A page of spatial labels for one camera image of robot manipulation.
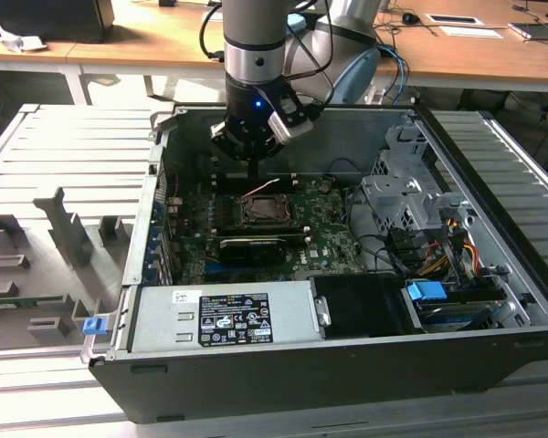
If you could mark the grey parts rack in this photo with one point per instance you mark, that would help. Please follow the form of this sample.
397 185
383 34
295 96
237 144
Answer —
68 228

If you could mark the black computer mouse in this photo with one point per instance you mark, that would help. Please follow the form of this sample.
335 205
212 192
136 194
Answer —
410 18

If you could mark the green motherboard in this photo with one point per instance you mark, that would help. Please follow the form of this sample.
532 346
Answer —
333 219

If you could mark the installed black RAM stick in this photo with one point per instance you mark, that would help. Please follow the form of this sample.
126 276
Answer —
297 236

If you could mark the grey notebook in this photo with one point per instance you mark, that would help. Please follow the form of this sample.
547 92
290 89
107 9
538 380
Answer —
539 32

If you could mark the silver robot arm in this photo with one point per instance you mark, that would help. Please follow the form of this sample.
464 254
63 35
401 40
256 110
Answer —
253 27

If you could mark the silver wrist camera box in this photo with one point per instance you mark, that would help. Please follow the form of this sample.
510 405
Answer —
290 130

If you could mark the RAM slot white clips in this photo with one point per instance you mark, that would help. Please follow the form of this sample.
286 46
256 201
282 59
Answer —
285 174

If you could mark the blue case latch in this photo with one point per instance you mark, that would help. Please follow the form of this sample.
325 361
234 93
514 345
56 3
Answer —
93 327

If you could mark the black box on desk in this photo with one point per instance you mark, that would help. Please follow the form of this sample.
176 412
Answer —
50 18

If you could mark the grey power supply unit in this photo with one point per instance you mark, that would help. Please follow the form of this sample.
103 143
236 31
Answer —
164 319

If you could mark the coin battery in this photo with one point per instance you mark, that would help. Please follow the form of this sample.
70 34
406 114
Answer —
326 185

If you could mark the silver metal drive cage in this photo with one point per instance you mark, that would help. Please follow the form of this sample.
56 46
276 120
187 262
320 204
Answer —
393 201

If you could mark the black PC case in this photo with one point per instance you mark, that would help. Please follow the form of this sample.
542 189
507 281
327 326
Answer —
301 383

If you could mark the crumpled white paper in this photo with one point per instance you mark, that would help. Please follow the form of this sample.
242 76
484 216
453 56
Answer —
18 42

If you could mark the black graphics card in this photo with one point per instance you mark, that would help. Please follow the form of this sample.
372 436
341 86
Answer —
251 253

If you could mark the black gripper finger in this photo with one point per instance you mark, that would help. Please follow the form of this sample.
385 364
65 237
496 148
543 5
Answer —
224 139
274 153

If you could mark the black plastic shroud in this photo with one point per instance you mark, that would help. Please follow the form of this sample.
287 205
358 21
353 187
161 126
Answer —
361 305

